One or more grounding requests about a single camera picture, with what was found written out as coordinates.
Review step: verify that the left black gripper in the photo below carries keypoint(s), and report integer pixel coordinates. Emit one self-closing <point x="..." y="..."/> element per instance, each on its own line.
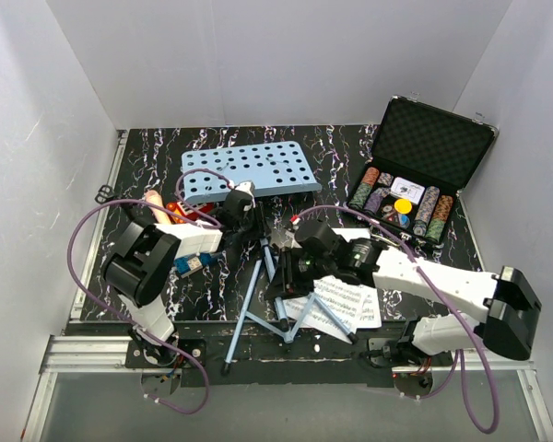
<point x="261" y="231"/>

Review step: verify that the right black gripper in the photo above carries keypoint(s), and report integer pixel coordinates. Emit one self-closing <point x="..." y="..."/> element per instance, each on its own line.
<point x="284" y="284"/>

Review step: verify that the sheet music page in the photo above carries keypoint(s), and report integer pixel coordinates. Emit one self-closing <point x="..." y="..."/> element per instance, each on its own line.
<point x="343" y="300"/>
<point x="370" y="315"/>

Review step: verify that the blue music stand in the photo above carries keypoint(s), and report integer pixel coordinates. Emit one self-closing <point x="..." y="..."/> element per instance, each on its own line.
<point x="207" y="176"/>

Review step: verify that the black microphone stand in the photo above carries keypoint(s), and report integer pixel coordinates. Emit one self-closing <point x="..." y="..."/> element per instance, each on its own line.
<point x="106" y="194"/>

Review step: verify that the black poker chip case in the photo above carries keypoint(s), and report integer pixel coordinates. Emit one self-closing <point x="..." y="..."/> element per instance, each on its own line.
<point x="428" y="146"/>

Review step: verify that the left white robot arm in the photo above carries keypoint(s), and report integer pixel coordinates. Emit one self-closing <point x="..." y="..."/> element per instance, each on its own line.
<point x="141" y="261"/>

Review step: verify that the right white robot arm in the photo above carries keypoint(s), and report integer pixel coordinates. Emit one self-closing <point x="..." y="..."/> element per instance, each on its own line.
<point x="500" y="310"/>

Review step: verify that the blue grey brick toy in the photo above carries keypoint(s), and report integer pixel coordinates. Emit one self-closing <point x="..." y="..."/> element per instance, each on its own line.
<point x="188" y="265"/>

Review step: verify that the green chip row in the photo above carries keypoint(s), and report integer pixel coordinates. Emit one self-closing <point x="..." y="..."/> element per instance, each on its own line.
<point x="360" y="196"/>

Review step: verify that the purple chip row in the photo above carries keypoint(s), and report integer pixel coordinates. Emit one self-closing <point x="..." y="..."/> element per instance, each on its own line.
<point x="375" y="199"/>

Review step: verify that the red white chip row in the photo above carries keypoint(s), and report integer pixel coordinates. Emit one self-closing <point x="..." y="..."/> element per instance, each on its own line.
<point x="370" y="177"/>

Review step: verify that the yellow dealer button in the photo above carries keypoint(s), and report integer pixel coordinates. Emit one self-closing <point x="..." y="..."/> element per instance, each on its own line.
<point x="403" y="206"/>

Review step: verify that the white card deck box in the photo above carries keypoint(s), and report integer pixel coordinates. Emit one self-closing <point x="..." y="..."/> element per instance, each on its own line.
<point x="402" y="188"/>

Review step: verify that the blue white chip row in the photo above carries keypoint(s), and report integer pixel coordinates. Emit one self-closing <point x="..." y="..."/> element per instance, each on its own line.
<point x="425" y="210"/>

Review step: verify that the brown chip row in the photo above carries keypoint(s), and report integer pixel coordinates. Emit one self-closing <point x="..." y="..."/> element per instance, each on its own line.
<point x="443" y="208"/>

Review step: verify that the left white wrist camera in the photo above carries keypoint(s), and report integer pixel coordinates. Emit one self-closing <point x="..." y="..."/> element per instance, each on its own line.
<point x="246" y="187"/>

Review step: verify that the left aluminium rail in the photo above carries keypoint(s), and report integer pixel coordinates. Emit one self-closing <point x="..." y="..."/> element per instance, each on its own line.
<point x="89" y="332"/>

